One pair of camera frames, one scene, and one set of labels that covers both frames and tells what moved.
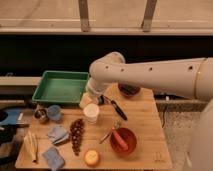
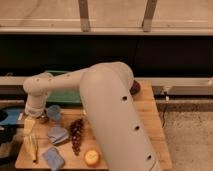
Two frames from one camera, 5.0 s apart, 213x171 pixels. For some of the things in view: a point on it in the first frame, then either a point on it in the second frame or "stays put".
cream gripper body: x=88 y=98 -> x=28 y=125
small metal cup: x=41 y=115 stays put
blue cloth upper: x=57 y=134 stays put
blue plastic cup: x=54 y=112 stays put
